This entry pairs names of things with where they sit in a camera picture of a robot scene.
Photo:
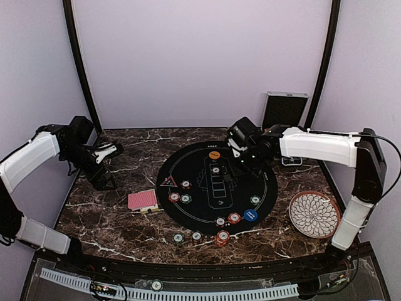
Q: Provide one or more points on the green poker chip stack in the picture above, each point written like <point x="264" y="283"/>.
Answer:
<point x="178" y="239"/>

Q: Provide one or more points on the black frame post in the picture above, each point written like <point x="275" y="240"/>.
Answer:
<point x="325" y="62"/>
<point x="79" y="65"/>

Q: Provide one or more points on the black 100 poker chip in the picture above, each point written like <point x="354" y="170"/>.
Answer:
<point x="220" y="222"/>

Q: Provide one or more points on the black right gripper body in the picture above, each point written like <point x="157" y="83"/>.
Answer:
<point x="234" y="164"/>

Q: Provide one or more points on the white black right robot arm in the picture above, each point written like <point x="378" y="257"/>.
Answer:
<point x="358" y="150"/>

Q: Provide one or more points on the white slotted cable duct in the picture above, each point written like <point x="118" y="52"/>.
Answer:
<point x="105" y="291"/>

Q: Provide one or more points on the red triangular all-in marker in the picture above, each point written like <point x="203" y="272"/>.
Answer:
<point x="169" y="182"/>

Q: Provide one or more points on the orange round blind button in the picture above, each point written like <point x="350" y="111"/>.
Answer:
<point x="214" y="155"/>

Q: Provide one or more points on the black front rail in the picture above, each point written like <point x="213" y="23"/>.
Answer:
<point x="363" y="268"/>

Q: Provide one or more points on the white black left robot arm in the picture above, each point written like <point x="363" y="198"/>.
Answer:
<point x="68" y="143"/>

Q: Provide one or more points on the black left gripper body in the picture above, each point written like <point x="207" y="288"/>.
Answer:
<point x="89" y="173"/>

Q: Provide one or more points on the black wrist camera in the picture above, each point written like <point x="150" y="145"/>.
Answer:
<point x="242" y="135"/>
<point x="81" y="128"/>

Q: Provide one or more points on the blue round blind button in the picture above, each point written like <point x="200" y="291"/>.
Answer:
<point x="250" y="215"/>

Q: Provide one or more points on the black chip seat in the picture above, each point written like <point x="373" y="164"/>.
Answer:
<point x="186" y="184"/>

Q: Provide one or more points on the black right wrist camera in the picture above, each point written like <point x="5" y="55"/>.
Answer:
<point x="242" y="135"/>

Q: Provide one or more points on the yellow blue card box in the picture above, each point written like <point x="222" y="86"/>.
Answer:
<point x="149" y="209"/>

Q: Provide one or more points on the black left frame post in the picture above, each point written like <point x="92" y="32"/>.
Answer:
<point x="79" y="65"/>

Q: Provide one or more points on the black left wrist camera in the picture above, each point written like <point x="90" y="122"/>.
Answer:
<point x="81" y="128"/>

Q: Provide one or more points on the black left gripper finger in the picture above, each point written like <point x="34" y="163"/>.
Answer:
<point x="110" y="183"/>
<point x="101" y="187"/>

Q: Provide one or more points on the red poker chip stack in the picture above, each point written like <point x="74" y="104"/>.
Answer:
<point x="222" y="238"/>

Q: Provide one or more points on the green chip seat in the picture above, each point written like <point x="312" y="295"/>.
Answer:
<point x="255" y="200"/>
<point x="186" y="198"/>

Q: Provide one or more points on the black right frame post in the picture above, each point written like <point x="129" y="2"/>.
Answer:
<point x="325" y="62"/>

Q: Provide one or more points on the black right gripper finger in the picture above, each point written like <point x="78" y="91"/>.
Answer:
<point x="227" y="174"/>
<point x="250" y="172"/>

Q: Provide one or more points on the round black poker mat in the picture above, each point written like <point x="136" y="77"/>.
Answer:
<point x="212" y="197"/>

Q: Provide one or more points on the aluminium poker chip case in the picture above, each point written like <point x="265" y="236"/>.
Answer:
<point x="284" y="108"/>

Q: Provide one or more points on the black poker chip stack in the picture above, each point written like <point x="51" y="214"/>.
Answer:
<point x="196" y="237"/>

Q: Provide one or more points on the green chip on rail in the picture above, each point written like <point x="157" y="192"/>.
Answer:
<point x="157" y="285"/>

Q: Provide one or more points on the floral patterned ceramic plate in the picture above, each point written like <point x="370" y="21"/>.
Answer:
<point x="314" y="214"/>

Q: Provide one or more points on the red-backed playing card deck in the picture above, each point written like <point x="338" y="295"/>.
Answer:
<point x="142" y="199"/>

